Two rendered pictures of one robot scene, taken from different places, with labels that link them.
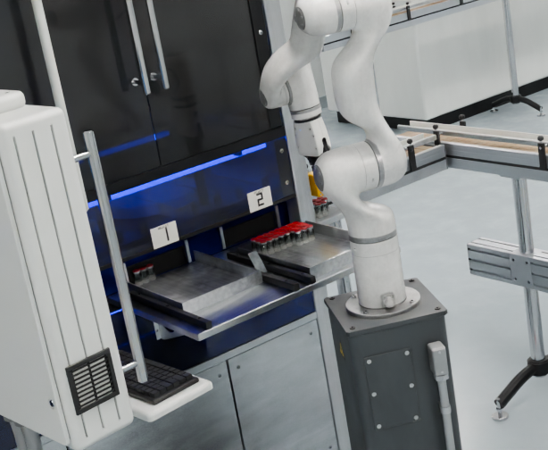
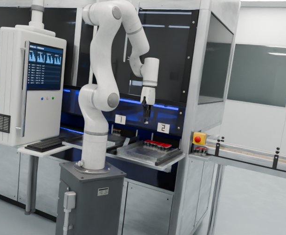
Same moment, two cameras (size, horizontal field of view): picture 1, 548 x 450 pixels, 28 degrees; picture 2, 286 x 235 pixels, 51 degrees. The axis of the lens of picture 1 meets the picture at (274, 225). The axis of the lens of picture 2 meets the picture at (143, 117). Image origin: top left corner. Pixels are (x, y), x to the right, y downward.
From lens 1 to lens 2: 270 cm
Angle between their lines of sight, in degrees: 59
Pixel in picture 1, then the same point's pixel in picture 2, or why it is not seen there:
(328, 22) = (85, 16)
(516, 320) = not seen: outside the picture
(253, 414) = (131, 210)
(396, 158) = (98, 95)
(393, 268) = (87, 149)
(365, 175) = (86, 97)
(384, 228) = (87, 127)
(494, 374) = not seen: outside the picture
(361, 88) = (91, 53)
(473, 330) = not seen: outside the picture
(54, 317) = not seen: outside the picture
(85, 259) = (11, 81)
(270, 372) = (144, 201)
